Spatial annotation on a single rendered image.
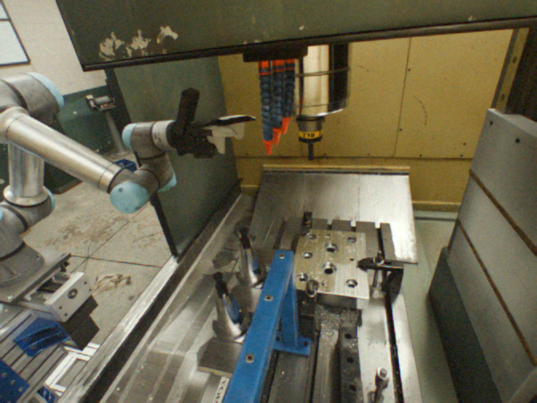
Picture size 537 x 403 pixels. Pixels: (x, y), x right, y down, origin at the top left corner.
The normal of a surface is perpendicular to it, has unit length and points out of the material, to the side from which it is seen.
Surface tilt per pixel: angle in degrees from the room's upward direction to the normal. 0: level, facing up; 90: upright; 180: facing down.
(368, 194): 24
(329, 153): 90
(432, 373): 0
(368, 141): 90
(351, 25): 112
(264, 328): 0
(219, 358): 0
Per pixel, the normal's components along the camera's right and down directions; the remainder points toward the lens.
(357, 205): -0.20, -0.57
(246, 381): -0.10, -0.85
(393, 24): -0.19, 0.80
